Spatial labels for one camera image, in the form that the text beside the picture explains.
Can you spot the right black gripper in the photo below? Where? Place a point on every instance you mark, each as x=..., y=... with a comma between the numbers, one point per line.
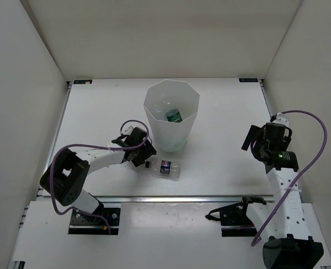
x=256, y=134

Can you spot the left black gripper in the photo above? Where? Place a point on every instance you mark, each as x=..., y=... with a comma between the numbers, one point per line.
x=148, y=151

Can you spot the clear bottle blue Pepsi label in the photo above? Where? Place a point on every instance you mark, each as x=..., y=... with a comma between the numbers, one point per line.
x=163, y=168

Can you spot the clear bottle dark green label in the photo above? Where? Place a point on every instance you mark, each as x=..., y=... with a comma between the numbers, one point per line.
x=174, y=116

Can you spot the green plastic soda bottle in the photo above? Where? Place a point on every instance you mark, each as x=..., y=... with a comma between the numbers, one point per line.
x=162, y=106

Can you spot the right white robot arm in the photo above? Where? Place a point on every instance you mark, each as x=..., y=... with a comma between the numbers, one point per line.
x=287, y=240

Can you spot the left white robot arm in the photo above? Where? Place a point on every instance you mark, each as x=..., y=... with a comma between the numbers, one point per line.
x=65, y=177

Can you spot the white translucent plastic bin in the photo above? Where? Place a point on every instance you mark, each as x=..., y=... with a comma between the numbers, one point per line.
x=170, y=136

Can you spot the right black corner label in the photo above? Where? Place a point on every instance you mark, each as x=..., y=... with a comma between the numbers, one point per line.
x=248, y=80

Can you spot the black corner label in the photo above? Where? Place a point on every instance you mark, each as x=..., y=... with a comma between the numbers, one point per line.
x=248, y=80
x=82, y=82

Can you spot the left black corner label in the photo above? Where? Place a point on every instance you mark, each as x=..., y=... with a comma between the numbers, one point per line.
x=82, y=82

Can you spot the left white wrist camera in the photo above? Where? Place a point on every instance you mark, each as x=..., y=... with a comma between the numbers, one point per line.
x=120, y=141

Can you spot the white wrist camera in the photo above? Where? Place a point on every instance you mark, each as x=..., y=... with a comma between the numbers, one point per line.
x=120, y=141
x=279, y=119

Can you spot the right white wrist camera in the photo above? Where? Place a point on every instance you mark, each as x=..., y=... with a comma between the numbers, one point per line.
x=279, y=119

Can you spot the right aluminium side rail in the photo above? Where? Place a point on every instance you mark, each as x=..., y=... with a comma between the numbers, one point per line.
x=268, y=105

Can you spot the aluminium side rail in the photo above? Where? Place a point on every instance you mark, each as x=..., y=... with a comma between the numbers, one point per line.
x=59, y=106
x=268, y=105

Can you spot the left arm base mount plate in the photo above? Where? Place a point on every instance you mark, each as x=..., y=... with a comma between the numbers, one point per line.
x=81, y=224

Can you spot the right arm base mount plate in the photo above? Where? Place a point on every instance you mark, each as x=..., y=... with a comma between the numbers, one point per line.
x=233, y=217

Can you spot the left aluminium side rail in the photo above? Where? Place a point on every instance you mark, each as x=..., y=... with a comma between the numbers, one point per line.
x=59, y=106

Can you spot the aluminium table edge rail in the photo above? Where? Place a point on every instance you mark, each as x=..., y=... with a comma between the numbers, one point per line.
x=169, y=199

